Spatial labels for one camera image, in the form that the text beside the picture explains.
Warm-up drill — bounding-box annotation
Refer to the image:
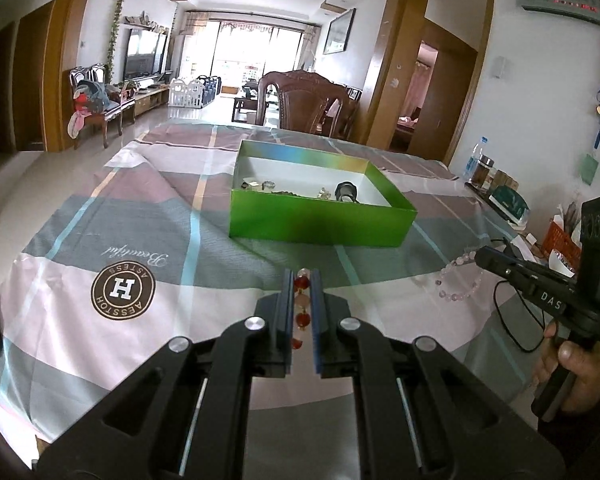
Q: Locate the clear water bottle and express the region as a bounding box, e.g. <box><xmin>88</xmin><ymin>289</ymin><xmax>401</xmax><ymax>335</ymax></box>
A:
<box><xmin>463</xmin><ymin>135</ymin><xmax>489</xmax><ymax>182</ymax></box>

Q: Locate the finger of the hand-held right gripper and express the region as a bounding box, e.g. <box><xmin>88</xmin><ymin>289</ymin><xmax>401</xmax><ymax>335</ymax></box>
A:
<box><xmin>501</xmin><ymin>239</ymin><xmax>548</xmax><ymax>277</ymax></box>
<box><xmin>474</xmin><ymin>246</ymin><xmax>537</xmax><ymax>292</ymax></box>

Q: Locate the green tin box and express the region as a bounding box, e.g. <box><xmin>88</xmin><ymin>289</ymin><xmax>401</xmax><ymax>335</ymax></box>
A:
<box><xmin>486</xmin><ymin>184</ymin><xmax>531</xmax><ymax>226</ymax></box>

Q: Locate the framed wall picture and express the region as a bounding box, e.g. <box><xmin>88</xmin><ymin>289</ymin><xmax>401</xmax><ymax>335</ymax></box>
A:
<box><xmin>322</xmin><ymin>7</ymin><xmax>357</xmax><ymax>56</ymax></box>

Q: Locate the white baby fence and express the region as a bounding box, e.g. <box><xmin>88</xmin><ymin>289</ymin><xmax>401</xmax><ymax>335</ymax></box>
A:
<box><xmin>168</xmin><ymin>75</ymin><xmax>224</xmax><ymax>109</ymax></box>

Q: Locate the green hanging tag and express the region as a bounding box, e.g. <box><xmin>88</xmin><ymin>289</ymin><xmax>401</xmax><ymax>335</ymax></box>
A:
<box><xmin>579</xmin><ymin>151</ymin><xmax>599</xmax><ymax>187</ymax></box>

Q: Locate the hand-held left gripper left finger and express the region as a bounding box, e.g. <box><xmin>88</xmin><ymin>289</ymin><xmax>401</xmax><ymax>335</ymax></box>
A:
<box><xmin>32</xmin><ymin>268</ymin><xmax>296</xmax><ymax>480</ymax></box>

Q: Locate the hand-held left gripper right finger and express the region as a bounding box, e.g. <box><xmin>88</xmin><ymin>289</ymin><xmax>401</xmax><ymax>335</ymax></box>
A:
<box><xmin>309</xmin><ymin>268</ymin><xmax>567</xmax><ymax>480</ymax></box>

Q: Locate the wooden chair with metal back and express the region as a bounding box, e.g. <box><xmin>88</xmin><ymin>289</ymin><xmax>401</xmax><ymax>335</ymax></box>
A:
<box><xmin>68</xmin><ymin>63</ymin><xmax>137</xmax><ymax>151</ymax></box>

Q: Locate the television cabinet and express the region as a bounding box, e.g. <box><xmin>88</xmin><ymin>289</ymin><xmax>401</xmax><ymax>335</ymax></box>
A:
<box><xmin>131</xmin><ymin>84</ymin><xmax>174</xmax><ymax>117</ymax></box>

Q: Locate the orange basket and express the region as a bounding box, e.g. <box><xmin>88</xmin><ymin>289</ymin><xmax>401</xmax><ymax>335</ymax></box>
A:
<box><xmin>541</xmin><ymin>202</ymin><xmax>584</xmax><ymax>273</ymax></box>

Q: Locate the pale pink bead bracelet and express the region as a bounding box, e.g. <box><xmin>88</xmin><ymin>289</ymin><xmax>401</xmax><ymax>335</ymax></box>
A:
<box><xmin>434</xmin><ymin>252</ymin><xmax>484</xmax><ymax>302</ymax></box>

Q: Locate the dark round jewelry piece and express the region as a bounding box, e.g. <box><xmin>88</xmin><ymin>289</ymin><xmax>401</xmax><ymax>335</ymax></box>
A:
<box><xmin>333</xmin><ymin>180</ymin><xmax>359</xmax><ymax>205</ymax></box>

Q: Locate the carved dark wooden chair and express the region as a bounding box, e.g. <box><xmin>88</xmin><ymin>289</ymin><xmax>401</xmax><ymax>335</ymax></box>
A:
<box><xmin>256</xmin><ymin>70</ymin><xmax>362</xmax><ymax>144</ymax></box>

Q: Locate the flat screen television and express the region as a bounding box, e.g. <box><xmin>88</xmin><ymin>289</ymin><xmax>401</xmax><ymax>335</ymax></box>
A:
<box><xmin>124</xmin><ymin>26</ymin><xmax>169</xmax><ymax>82</ymax></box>

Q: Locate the glass jar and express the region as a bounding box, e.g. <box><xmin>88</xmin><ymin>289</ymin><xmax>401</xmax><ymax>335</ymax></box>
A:
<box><xmin>472</xmin><ymin>155</ymin><xmax>497</xmax><ymax>189</ymax></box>

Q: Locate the pink bed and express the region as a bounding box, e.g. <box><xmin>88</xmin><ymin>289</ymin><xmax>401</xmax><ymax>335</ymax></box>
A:
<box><xmin>396</xmin><ymin>114</ymin><xmax>422</xmax><ymax>137</ymax></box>

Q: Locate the pile of clothes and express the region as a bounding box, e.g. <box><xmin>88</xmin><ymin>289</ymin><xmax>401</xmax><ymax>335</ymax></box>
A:
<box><xmin>69</xmin><ymin>79</ymin><xmax>124</xmax><ymax>139</ymax></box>

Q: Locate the black cable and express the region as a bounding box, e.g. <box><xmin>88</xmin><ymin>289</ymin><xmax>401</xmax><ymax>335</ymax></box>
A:
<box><xmin>491</xmin><ymin>236</ymin><xmax>549</xmax><ymax>354</ymax></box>

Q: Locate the person's right hand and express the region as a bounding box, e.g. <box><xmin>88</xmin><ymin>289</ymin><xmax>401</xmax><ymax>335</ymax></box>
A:
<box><xmin>532</xmin><ymin>319</ymin><xmax>600</xmax><ymax>417</ymax></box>

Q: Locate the hanging green vine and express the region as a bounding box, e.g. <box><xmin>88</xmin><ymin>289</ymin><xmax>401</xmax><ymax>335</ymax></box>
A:
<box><xmin>106</xmin><ymin>0</ymin><xmax>131</xmax><ymax>82</ymax></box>

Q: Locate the red and cream bead bracelet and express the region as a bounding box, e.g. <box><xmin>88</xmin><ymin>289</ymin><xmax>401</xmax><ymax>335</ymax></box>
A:
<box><xmin>291</xmin><ymin>268</ymin><xmax>315</xmax><ymax>352</ymax></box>

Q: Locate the green cardboard box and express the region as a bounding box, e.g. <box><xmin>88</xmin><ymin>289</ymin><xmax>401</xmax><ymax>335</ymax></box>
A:
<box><xmin>228</xmin><ymin>140</ymin><xmax>417</xmax><ymax>249</ymax></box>

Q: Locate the wall shelf with ornaments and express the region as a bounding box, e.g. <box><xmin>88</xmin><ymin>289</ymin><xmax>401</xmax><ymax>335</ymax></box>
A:
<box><xmin>121</xmin><ymin>14</ymin><xmax>172</xmax><ymax>32</ymax></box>

